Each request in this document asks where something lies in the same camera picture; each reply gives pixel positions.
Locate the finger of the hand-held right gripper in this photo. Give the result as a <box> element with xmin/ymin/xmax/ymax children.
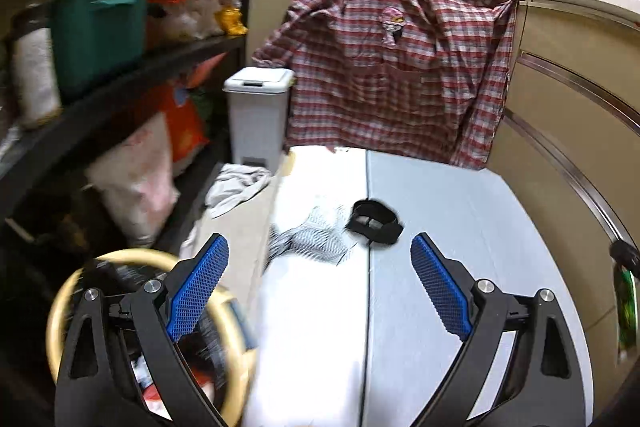
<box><xmin>610</xmin><ymin>239</ymin><xmax>640</xmax><ymax>280</ymax></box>

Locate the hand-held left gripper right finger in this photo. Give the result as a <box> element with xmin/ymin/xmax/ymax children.
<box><xmin>410</xmin><ymin>232</ymin><xmax>587</xmax><ymax>427</ymax></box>

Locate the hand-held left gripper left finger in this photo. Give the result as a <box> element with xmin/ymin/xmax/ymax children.
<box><xmin>54</xmin><ymin>232</ymin><xmax>231</xmax><ymax>427</ymax></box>

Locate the green packet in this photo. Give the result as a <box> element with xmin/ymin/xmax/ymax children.
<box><xmin>612</xmin><ymin>264</ymin><xmax>640</xmax><ymax>365</ymax></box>

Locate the yellow rim trash basket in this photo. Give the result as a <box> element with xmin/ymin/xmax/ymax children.
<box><xmin>46</xmin><ymin>248</ymin><xmax>258</xmax><ymax>427</ymax></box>

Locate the grey cloth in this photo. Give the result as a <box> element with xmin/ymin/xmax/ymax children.
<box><xmin>205</xmin><ymin>164</ymin><xmax>273</xmax><ymax>220</ymax></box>

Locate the white pink printed bag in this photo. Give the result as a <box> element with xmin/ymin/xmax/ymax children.
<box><xmin>85</xmin><ymin>114</ymin><xmax>181</xmax><ymax>248</ymax></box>

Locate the black white patterned paper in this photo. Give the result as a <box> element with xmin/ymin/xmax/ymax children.
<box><xmin>267</xmin><ymin>204</ymin><xmax>358</xmax><ymax>268</ymax></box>

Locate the large orange sack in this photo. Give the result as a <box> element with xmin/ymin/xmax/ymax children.
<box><xmin>150</xmin><ymin>52</ymin><xmax>226</xmax><ymax>162</ymax></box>

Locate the beige drawer cabinet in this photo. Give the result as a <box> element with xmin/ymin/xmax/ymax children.
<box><xmin>487</xmin><ymin>0</ymin><xmax>640</xmax><ymax>338</ymax></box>

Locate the white lidded bin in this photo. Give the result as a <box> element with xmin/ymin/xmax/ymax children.
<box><xmin>222</xmin><ymin>67</ymin><xmax>296</xmax><ymax>170</ymax></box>

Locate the red plaid shirt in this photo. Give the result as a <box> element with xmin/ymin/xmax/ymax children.
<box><xmin>252</xmin><ymin>0</ymin><xmax>518</xmax><ymax>170</ymax></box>

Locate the black shelf rack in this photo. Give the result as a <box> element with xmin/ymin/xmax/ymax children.
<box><xmin>0</xmin><ymin>0</ymin><xmax>263</xmax><ymax>223</ymax></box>

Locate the green storage box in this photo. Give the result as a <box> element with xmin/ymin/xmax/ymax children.
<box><xmin>50</xmin><ymin>0</ymin><xmax>152</xmax><ymax>100</ymax></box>

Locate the spice jar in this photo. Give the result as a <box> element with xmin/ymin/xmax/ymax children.
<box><xmin>10</xmin><ymin>7</ymin><xmax>63</xmax><ymax>128</ymax></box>

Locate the white plastic bags bundle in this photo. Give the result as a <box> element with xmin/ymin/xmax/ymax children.
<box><xmin>150</xmin><ymin>0</ymin><xmax>241</xmax><ymax>42</ymax></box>

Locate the black strap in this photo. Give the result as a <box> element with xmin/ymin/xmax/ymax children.
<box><xmin>345</xmin><ymin>199</ymin><xmax>405</xmax><ymax>247</ymax></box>

